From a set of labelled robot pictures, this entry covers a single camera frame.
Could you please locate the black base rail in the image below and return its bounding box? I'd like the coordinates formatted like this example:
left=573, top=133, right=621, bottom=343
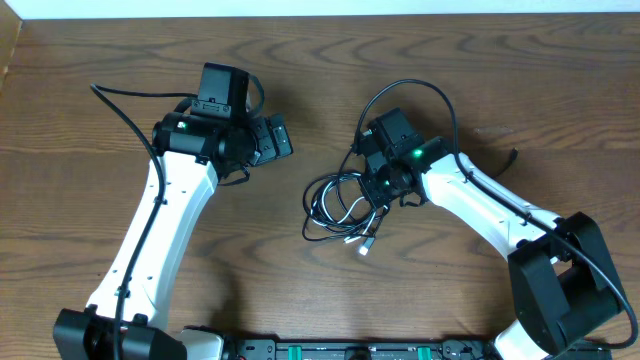
left=219, top=329, right=611, bottom=360

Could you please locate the white usb cable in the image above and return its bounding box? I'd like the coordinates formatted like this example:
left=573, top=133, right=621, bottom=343
left=317, top=172, right=390, bottom=257

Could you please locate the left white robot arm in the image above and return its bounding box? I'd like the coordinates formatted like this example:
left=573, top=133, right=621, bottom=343
left=53, top=63, right=293, bottom=359

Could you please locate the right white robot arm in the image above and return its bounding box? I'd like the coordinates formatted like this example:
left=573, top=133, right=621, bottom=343
left=353, top=108, right=628, bottom=359

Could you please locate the black usb cable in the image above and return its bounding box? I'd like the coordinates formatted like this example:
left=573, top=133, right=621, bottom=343
left=301, top=149, right=391, bottom=243

